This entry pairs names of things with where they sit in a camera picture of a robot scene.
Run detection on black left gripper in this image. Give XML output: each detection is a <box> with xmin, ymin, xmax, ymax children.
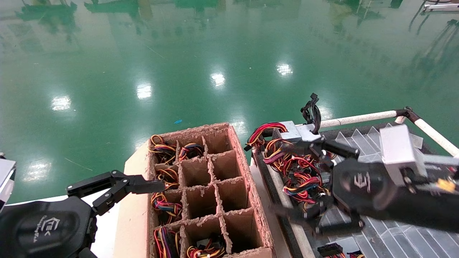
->
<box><xmin>0</xmin><ymin>196</ymin><xmax>98</xmax><ymax>258</ymax></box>

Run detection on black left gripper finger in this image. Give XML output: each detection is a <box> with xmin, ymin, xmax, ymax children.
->
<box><xmin>66</xmin><ymin>171</ymin><xmax>166</xmax><ymax>216</ymax></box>

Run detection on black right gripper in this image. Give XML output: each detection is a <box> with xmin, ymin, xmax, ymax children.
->
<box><xmin>271</xmin><ymin>138</ymin><xmax>431</xmax><ymax>235</ymax></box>

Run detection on beige cardboard sheet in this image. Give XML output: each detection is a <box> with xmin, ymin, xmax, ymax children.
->
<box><xmin>114</xmin><ymin>140</ymin><xmax>154</xmax><ymax>258</ymax></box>

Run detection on clear acrylic divider tray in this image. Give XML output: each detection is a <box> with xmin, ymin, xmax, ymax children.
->
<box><xmin>325</xmin><ymin>124</ymin><xmax>459</xmax><ymax>258</ymax></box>

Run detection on brown cardboard divider box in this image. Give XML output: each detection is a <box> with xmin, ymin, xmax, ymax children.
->
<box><xmin>146</xmin><ymin>123</ymin><xmax>276</xmax><ymax>258</ymax></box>

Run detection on black pipe corner joint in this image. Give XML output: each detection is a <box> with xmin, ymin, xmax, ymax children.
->
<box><xmin>394</xmin><ymin>106</ymin><xmax>421</xmax><ymax>124</ymax></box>

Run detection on silver power supply black cable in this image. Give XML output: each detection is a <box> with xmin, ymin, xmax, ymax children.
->
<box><xmin>296</xmin><ymin>92</ymin><xmax>323</xmax><ymax>142</ymax></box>

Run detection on white frame pipe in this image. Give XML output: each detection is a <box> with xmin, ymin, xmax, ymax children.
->
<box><xmin>267</xmin><ymin>166</ymin><xmax>317</xmax><ymax>258</ymax></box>
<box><xmin>318</xmin><ymin>110</ymin><xmax>399</xmax><ymax>129</ymax></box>
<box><xmin>413</xmin><ymin>118</ymin><xmax>459</xmax><ymax>157</ymax></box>

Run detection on silver power supply red wires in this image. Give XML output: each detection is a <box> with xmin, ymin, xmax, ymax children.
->
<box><xmin>245</xmin><ymin>121</ymin><xmax>302</xmax><ymax>152</ymax></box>

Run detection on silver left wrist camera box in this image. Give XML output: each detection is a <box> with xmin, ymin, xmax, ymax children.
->
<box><xmin>0</xmin><ymin>158</ymin><xmax>17</xmax><ymax>212</ymax></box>

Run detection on white metal frame base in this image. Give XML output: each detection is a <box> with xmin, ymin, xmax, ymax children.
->
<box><xmin>422</xmin><ymin>2</ymin><xmax>459</xmax><ymax>13</ymax></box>

